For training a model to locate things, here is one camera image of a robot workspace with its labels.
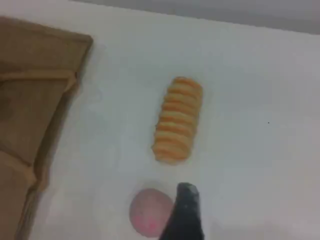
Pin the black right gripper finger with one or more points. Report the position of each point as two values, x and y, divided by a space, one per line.
186 217

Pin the pink peach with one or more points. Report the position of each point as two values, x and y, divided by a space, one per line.
150 212

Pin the long ridged orange bread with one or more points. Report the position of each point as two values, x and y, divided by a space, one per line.
177 122

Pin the brown fabric bag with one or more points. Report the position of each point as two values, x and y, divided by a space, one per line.
27 105

